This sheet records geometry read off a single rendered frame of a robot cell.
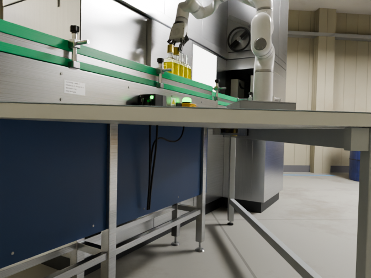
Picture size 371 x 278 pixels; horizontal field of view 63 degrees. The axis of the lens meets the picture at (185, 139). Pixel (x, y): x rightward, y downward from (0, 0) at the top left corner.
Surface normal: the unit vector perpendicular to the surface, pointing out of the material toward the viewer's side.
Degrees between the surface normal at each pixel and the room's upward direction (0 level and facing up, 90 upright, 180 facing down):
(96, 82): 90
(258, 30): 89
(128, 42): 90
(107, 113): 90
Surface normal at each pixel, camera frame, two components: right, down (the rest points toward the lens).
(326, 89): 0.10, 0.03
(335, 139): -0.99, -0.02
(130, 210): 0.86, 0.04
